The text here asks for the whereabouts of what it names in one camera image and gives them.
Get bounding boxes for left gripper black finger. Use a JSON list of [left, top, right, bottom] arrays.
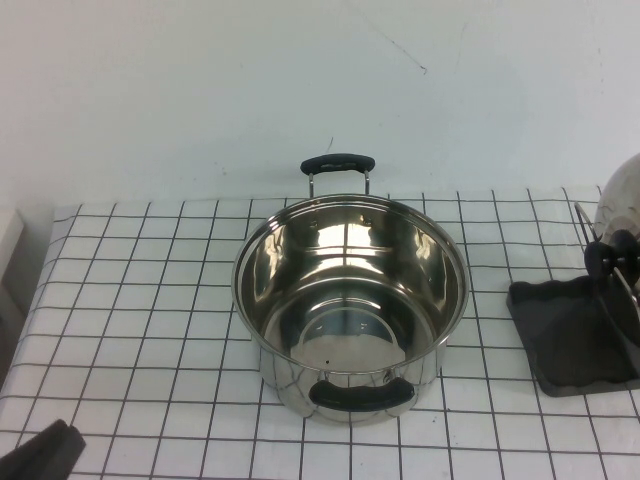
[[19, 422, 87, 480], [0, 418, 69, 480]]

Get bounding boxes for steel pot lid black knob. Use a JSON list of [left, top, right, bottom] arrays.
[[583, 152, 640, 321]]

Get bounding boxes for white black-grid tablecloth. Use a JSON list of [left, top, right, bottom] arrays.
[[0, 185, 640, 480]]

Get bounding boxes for white ledge block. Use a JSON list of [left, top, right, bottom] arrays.
[[0, 208, 26, 321]]

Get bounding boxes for stainless steel pot black handles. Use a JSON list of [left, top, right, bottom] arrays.
[[232, 153, 470, 425]]

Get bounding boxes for grey tray wire lid rack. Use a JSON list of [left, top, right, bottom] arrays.
[[507, 201, 640, 399]]

